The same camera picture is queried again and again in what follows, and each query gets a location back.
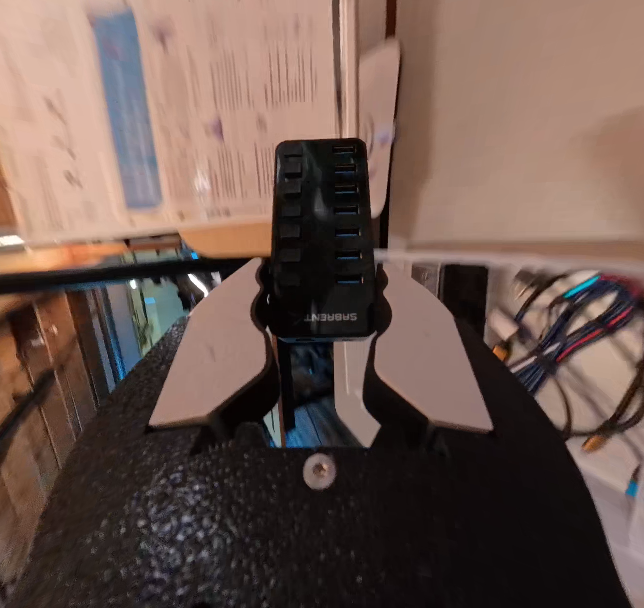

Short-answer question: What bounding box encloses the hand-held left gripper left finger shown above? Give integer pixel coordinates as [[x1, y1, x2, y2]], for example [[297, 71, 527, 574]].
[[147, 257, 281, 433]]

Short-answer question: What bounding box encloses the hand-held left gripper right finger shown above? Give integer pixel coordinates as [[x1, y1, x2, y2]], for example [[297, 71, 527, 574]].
[[363, 263, 495, 435]]

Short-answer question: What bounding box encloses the black multi-port usb hub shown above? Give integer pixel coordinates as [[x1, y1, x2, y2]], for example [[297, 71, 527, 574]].
[[264, 137, 384, 341]]

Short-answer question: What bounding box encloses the brown cardboard flap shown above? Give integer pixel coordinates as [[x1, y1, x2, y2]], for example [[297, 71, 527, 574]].
[[177, 220, 275, 261]]

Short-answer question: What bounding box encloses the black metal bar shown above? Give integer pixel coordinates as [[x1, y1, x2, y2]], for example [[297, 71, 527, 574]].
[[0, 257, 263, 296]]

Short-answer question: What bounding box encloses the wooden cabinet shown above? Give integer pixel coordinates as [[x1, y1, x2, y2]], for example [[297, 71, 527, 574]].
[[0, 290, 104, 523]]

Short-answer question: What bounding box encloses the clear plastic bin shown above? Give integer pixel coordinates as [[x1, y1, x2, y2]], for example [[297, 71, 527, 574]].
[[409, 250, 644, 608]]

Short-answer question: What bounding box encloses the printed cardboard box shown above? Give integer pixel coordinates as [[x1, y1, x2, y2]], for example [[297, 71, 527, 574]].
[[0, 0, 339, 244]]

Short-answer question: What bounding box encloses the bundle of coloured cables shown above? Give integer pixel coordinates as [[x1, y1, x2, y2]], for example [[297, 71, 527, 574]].
[[493, 268, 644, 454]]

